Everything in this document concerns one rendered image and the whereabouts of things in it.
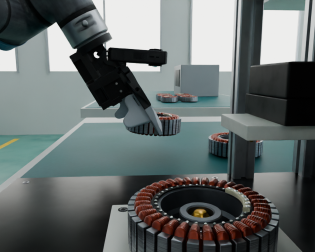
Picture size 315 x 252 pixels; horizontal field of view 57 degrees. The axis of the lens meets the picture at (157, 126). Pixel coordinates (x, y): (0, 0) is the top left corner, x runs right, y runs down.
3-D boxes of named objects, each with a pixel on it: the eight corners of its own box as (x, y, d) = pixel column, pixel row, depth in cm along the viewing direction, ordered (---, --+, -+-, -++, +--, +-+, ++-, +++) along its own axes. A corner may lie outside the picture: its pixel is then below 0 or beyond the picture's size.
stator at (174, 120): (131, 136, 53) (132, 116, 52) (121, 126, 63) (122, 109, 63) (188, 137, 56) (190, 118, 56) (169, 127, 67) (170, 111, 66)
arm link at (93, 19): (95, 14, 57) (99, 4, 49) (108, 35, 58) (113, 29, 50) (61, 32, 55) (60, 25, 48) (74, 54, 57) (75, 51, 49)
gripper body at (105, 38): (101, 109, 60) (68, 56, 56) (136, 88, 61) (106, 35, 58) (105, 113, 53) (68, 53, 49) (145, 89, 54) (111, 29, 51)
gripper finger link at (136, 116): (139, 148, 53) (113, 109, 55) (166, 131, 54) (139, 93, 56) (138, 144, 50) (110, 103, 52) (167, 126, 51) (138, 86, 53)
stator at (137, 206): (130, 303, 17) (129, 244, 16) (126, 213, 28) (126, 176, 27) (310, 286, 18) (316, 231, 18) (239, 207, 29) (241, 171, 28)
